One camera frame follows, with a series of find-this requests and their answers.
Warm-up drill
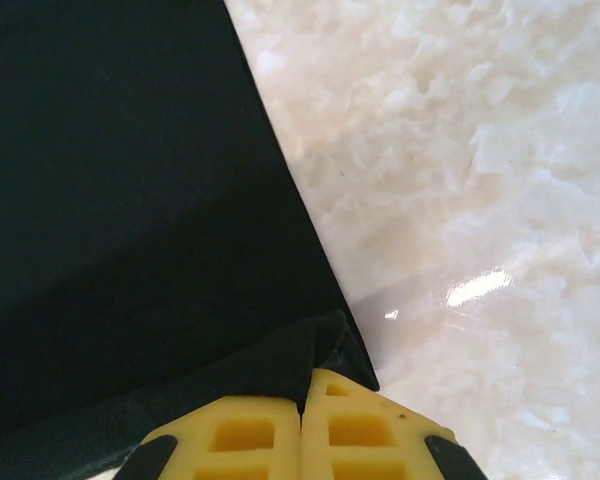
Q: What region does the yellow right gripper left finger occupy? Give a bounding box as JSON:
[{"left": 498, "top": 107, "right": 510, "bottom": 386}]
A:
[{"left": 114, "top": 395, "right": 302, "bottom": 480}]

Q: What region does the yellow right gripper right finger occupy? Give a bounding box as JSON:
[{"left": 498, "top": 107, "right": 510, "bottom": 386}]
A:
[{"left": 301, "top": 367, "right": 487, "bottom": 480}]

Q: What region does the black t-shirt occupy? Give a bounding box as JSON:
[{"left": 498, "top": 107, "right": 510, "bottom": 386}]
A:
[{"left": 0, "top": 0, "right": 381, "bottom": 474}]

